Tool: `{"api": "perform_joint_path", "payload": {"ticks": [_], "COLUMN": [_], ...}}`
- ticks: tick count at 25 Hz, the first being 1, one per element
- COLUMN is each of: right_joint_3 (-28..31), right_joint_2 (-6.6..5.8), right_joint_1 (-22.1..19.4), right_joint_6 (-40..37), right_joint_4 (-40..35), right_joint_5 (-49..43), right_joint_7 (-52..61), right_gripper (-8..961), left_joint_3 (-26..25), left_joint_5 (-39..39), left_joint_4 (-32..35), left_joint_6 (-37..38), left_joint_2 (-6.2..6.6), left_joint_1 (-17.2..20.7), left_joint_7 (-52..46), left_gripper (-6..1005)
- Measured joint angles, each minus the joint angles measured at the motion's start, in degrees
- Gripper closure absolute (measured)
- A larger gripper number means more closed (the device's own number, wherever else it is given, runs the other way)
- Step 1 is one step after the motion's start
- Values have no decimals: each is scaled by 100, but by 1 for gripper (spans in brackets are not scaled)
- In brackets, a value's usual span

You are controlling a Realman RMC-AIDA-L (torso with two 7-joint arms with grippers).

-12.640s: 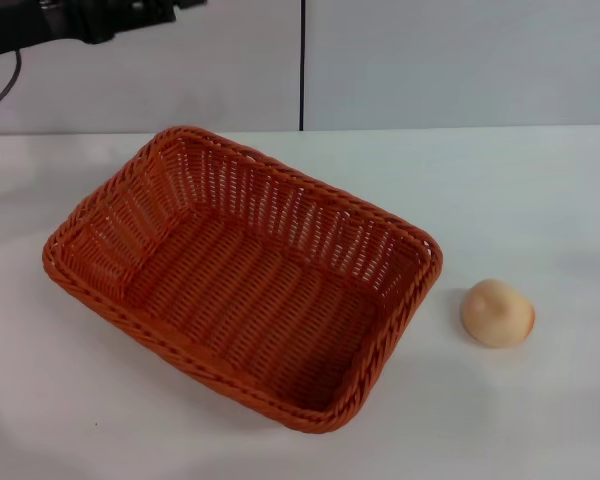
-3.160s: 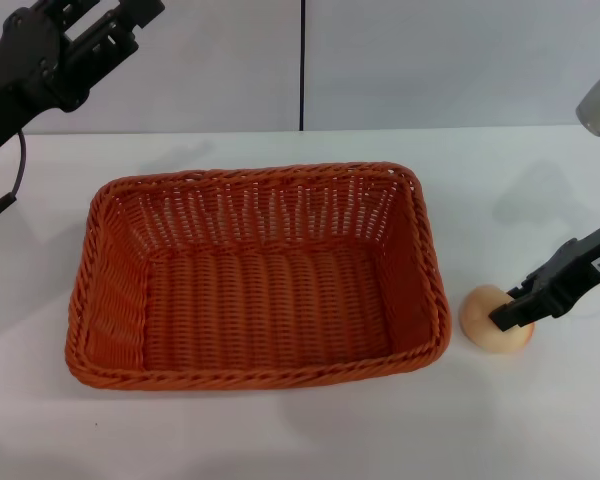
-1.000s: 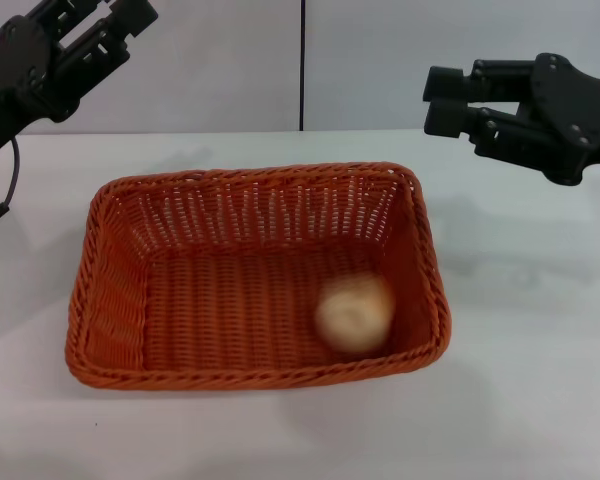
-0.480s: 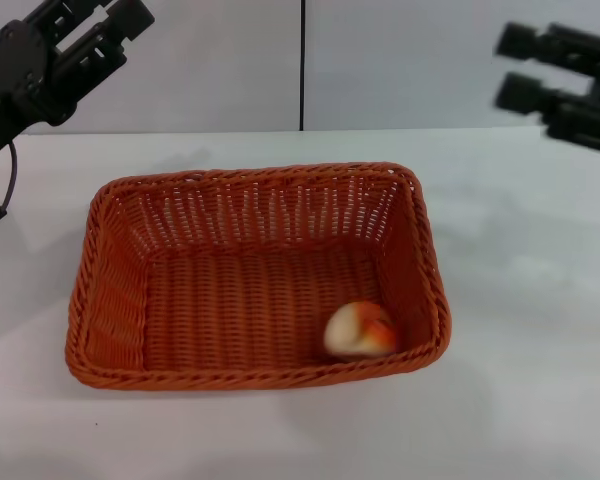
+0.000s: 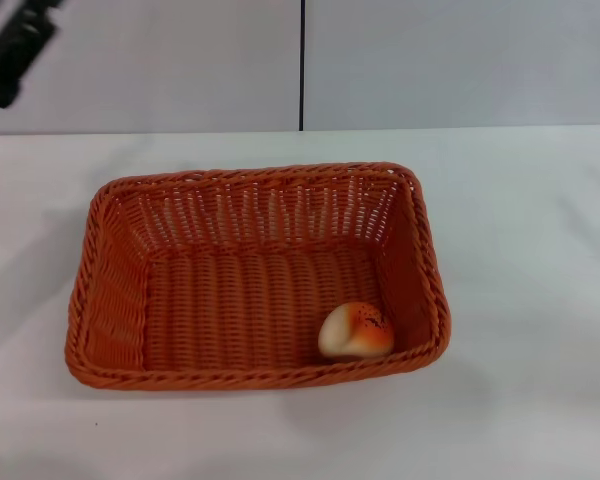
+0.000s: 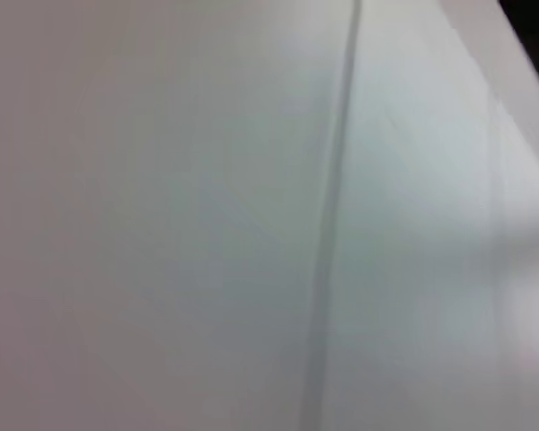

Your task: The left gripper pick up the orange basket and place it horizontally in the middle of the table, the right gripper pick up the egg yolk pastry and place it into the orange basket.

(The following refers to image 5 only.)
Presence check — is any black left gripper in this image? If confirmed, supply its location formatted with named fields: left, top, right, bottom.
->
left=0, top=0, right=64, bottom=114

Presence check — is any round bread bun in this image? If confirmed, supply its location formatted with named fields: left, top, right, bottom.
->
left=318, top=301, right=396, bottom=364

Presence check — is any orange woven wicker basket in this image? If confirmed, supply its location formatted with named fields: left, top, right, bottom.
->
left=63, top=160, right=454, bottom=393

